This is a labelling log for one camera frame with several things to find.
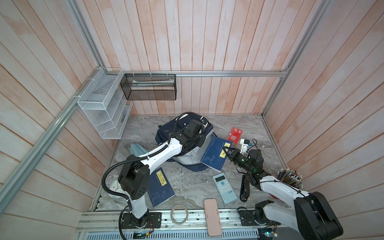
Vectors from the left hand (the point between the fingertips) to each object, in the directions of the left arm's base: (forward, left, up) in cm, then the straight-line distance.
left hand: (200, 137), depth 86 cm
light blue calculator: (-24, -13, -15) cm, 31 cm away
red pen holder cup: (-24, -42, +1) cm, 49 cm away
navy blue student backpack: (-7, +5, -14) cm, 17 cm away
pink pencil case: (-40, -5, -16) cm, 43 cm away
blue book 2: (-25, +23, -17) cm, 38 cm away
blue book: (-10, -8, -3) cm, 13 cm away
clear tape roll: (-36, +16, -15) cm, 42 cm away
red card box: (+14, -27, -16) cm, 35 cm away
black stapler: (-25, -24, -13) cm, 37 cm away
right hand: (-6, -12, -1) cm, 14 cm away
